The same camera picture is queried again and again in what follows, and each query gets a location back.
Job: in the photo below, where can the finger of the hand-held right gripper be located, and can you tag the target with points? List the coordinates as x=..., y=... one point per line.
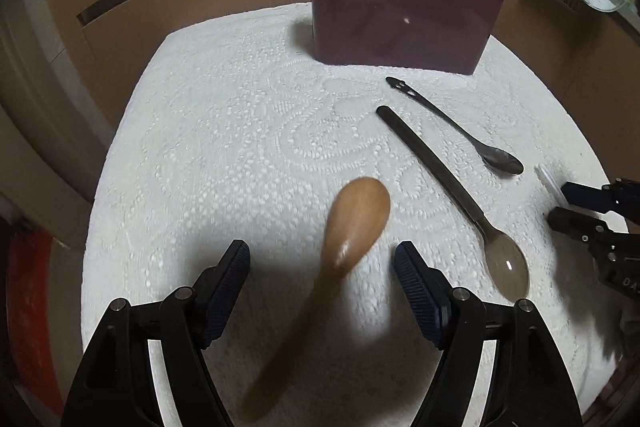
x=587, y=198
x=575, y=227

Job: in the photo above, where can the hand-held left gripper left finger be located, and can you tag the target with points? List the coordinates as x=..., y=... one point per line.
x=227, y=292

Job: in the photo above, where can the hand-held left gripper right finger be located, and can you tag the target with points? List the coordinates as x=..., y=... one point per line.
x=417, y=292

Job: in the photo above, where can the white plastic spoon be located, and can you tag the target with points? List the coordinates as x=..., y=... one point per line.
x=547, y=179

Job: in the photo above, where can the brown wooden spoon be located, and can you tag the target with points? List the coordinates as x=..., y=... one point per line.
x=355, y=217

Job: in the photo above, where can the maroon plastic utensil holder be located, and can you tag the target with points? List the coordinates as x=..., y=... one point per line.
x=400, y=32

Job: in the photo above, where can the white textured tablecloth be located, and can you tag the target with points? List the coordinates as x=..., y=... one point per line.
x=225, y=132

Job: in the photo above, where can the red floor mat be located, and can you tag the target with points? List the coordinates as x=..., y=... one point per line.
x=35, y=332

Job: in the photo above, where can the wooden door frame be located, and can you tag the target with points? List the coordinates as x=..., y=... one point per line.
x=50, y=132

